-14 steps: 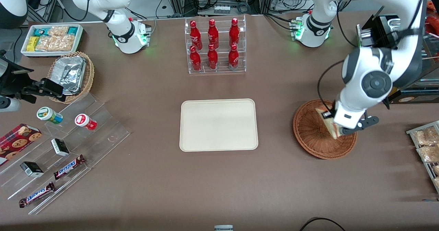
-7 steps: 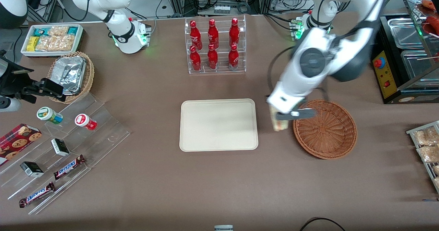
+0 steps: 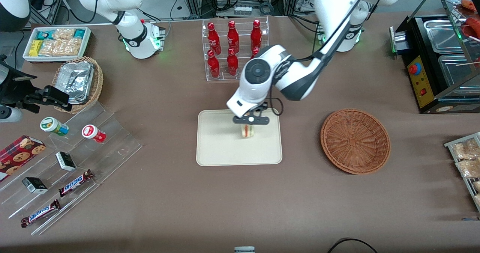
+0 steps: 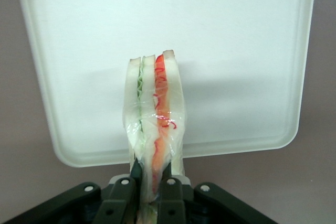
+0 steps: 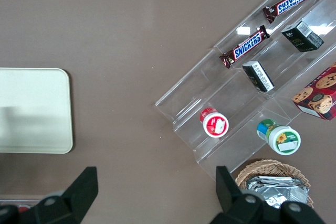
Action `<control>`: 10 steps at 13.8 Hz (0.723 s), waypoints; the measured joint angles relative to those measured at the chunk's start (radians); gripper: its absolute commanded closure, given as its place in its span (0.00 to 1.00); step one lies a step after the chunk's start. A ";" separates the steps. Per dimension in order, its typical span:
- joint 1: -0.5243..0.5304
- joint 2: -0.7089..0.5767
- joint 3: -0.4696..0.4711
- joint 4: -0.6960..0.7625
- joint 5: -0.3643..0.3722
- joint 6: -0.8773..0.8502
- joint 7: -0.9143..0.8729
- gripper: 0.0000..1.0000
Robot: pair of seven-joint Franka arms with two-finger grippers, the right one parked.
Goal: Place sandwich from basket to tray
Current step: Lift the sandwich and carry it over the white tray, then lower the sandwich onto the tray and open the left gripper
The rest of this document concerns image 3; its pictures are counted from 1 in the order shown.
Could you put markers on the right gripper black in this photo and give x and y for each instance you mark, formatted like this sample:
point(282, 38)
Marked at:
point(19, 91)

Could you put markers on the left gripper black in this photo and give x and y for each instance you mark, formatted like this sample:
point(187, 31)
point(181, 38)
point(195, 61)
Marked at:
point(265, 104)

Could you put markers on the sandwich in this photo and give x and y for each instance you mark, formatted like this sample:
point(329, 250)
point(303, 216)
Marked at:
point(248, 131)

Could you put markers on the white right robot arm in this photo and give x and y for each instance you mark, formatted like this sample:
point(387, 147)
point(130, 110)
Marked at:
point(131, 39)

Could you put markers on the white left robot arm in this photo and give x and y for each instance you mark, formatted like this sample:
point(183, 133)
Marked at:
point(296, 76)

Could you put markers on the cream rectangular tray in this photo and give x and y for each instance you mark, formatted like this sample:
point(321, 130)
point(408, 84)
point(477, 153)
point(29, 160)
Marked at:
point(221, 151)

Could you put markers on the light wicker basket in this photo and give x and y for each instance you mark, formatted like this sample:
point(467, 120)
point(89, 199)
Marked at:
point(97, 84)

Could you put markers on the brown wicker basket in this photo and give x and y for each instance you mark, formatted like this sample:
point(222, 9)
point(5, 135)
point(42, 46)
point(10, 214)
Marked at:
point(354, 142)

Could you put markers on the green lidded sunflower cup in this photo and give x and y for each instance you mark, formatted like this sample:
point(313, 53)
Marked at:
point(52, 125)

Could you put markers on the silver foil wrapped pack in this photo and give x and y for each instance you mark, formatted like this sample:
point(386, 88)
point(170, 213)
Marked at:
point(77, 80)

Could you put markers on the white plastic crate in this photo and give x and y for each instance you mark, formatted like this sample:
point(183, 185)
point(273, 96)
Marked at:
point(26, 56)

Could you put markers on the clear acrylic bottle rack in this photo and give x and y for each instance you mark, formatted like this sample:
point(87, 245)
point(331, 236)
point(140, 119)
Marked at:
point(243, 73)

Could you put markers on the yellow snack pack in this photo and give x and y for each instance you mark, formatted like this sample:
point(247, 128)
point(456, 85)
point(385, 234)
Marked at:
point(36, 48)

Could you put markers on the clear bag of crackers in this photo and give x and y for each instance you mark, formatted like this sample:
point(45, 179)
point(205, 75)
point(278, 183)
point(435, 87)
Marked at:
point(63, 33)
point(60, 47)

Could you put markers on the red lidded yogurt cup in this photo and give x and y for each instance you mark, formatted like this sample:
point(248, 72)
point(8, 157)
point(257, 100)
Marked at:
point(92, 133)

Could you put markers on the red cola bottle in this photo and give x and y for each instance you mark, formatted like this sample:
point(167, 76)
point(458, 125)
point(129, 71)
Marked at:
point(232, 63)
point(213, 65)
point(255, 52)
point(213, 37)
point(256, 33)
point(233, 35)

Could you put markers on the red chocolate chip cookie box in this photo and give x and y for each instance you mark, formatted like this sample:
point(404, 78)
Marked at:
point(17, 157)

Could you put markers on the small black carton box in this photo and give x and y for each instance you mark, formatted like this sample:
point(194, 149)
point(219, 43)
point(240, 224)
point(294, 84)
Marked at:
point(66, 161)
point(34, 185)

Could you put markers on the teal snack pack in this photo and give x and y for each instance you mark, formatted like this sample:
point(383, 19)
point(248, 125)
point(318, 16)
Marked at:
point(44, 34)
point(79, 33)

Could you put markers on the clear acrylic stepped shelf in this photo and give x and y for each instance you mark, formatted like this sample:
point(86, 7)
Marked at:
point(112, 148)

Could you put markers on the Snickers chocolate bar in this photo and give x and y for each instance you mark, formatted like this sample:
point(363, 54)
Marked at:
point(75, 183)
point(40, 213)

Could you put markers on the white power strip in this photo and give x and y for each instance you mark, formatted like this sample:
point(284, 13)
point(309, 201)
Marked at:
point(242, 10)

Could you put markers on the grey device top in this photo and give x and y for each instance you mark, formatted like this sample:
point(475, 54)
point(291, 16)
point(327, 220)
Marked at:
point(244, 250)

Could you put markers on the red emergency stop button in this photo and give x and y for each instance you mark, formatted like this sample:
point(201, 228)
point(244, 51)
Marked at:
point(414, 69)

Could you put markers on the black food warmer appliance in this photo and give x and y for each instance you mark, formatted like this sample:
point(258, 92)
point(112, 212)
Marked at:
point(442, 103)

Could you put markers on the steel food pan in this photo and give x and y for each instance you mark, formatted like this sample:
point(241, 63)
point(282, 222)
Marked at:
point(457, 71)
point(442, 35)

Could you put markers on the clear bag of pastry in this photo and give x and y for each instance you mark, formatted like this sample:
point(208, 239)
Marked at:
point(465, 149)
point(477, 200)
point(477, 185)
point(468, 168)

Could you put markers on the red sausage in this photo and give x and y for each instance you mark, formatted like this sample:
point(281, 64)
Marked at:
point(474, 24)
point(468, 4)

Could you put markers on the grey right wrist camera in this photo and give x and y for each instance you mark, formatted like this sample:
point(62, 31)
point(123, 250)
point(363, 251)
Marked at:
point(10, 115)

